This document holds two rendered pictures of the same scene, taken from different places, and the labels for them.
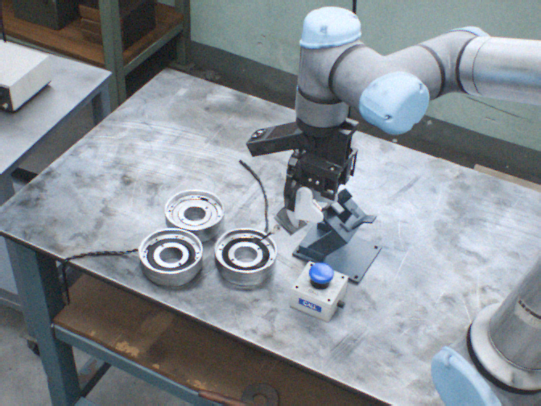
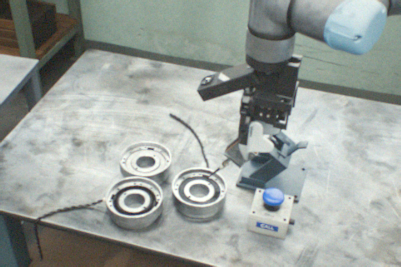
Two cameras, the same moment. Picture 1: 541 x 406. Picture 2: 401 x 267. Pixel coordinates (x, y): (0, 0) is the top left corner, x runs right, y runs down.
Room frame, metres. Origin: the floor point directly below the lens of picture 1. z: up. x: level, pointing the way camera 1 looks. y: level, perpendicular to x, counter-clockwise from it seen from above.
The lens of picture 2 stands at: (0.19, 0.16, 1.56)
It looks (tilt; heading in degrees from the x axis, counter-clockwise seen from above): 39 degrees down; 351
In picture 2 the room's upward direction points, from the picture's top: 2 degrees clockwise
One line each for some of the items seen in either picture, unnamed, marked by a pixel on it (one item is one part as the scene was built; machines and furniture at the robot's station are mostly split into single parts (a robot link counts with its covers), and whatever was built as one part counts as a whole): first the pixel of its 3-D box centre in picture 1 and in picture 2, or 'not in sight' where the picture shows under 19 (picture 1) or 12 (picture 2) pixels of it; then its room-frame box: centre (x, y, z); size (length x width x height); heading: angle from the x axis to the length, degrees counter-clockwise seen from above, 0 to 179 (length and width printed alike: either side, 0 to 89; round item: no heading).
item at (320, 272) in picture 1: (320, 279); (272, 203); (0.84, -0.09, 0.85); 0.04 x 0.04 x 0.05
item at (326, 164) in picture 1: (321, 150); (269, 86); (0.90, -0.07, 1.07); 0.09 x 0.08 x 0.12; 63
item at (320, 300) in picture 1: (321, 292); (273, 214); (0.84, -0.09, 0.82); 0.08 x 0.07 x 0.05; 66
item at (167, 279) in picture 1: (171, 258); (134, 204); (0.90, 0.16, 0.82); 0.10 x 0.10 x 0.04
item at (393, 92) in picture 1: (389, 87); (343, 14); (0.83, -0.14, 1.23); 0.11 x 0.11 x 0.08; 39
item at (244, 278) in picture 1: (245, 257); (198, 193); (0.91, 0.04, 0.82); 0.10 x 0.10 x 0.04
